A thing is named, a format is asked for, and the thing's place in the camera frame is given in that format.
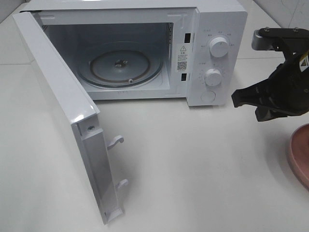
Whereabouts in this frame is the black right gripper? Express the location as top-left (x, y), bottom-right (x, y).
top-left (231, 27), bottom-right (309, 122)

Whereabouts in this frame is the round white door button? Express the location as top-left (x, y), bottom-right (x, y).
top-left (201, 91), bottom-right (216, 103)

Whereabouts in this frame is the pink round plate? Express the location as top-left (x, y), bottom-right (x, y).
top-left (287, 124), bottom-right (309, 189)

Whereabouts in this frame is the white microwave door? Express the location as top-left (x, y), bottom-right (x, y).
top-left (13, 12), bottom-right (128, 224)

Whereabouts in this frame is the upper white microwave knob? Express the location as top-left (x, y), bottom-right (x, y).
top-left (209, 36), bottom-right (229, 58)

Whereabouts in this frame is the white microwave knob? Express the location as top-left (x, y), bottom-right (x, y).
top-left (209, 36), bottom-right (229, 58)
top-left (204, 69), bottom-right (222, 87)

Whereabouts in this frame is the lower white microwave knob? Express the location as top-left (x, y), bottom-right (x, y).
top-left (204, 69), bottom-right (222, 87)

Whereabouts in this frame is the white microwave oven body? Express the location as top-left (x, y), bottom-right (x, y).
top-left (19, 0), bottom-right (247, 106)

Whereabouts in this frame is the glass microwave turntable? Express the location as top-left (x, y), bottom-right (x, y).
top-left (77, 42), bottom-right (163, 88)

